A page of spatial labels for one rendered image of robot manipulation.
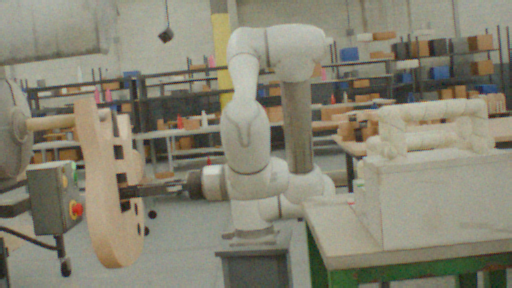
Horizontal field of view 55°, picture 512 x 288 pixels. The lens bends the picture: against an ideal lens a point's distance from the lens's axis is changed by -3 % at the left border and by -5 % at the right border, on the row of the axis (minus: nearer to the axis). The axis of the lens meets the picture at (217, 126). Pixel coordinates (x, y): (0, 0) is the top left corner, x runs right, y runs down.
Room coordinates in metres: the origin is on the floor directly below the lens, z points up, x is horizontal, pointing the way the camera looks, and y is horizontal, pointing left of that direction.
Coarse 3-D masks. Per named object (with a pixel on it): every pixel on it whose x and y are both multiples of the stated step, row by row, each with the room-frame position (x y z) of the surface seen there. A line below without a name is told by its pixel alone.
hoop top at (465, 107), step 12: (396, 108) 0.98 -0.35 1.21; (408, 108) 0.97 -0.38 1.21; (420, 108) 0.97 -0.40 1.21; (432, 108) 0.96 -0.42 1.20; (444, 108) 0.96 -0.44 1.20; (456, 108) 0.96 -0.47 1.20; (468, 108) 0.96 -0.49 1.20; (480, 108) 0.95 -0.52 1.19; (408, 120) 0.97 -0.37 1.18; (420, 120) 0.98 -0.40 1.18
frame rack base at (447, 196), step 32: (416, 160) 0.98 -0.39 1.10; (448, 160) 0.95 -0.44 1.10; (480, 160) 0.95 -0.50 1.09; (384, 192) 0.96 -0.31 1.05; (416, 192) 0.96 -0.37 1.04; (448, 192) 0.95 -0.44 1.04; (480, 192) 0.95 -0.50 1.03; (384, 224) 0.96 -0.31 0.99; (416, 224) 0.96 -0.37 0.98; (448, 224) 0.95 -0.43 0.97; (480, 224) 0.95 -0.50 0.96
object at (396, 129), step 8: (392, 120) 0.97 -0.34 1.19; (400, 120) 0.97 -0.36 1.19; (392, 128) 0.97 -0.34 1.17; (400, 128) 0.97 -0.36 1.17; (392, 136) 0.98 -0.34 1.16; (400, 136) 0.97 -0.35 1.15; (392, 144) 0.98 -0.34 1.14; (400, 144) 0.97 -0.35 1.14; (400, 152) 0.97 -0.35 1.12; (392, 160) 0.98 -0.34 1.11; (400, 160) 0.97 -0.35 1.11
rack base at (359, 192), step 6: (354, 180) 1.26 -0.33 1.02; (360, 180) 1.25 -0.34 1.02; (354, 186) 1.25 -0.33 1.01; (354, 192) 1.26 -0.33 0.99; (360, 192) 1.17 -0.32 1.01; (354, 198) 1.26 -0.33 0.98; (360, 198) 1.18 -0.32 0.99; (354, 204) 1.27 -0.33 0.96; (360, 204) 1.18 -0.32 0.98; (360, 210) 1.19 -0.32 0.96; (366, 210) 1.11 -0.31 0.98; (360, 216) 1.19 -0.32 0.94; (366, 216) 1.12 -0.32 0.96; (366, 222) 1.12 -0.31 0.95; (366, 228) 1.12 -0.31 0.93
